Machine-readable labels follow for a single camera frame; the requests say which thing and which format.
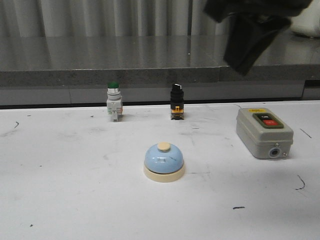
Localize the white object at back right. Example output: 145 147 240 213
290 5 320 38

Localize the blue and cream call bell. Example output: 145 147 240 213
143 142 186 183

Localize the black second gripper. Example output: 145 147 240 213
203 0 312 76

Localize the grey stone counter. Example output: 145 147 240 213
0 33 320 107

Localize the green pushbutton switch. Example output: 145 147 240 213
106 81 123 122

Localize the grey on-off switch box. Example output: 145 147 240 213
236 108 294 159

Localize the black selector switch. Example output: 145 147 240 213
170 83 184 120

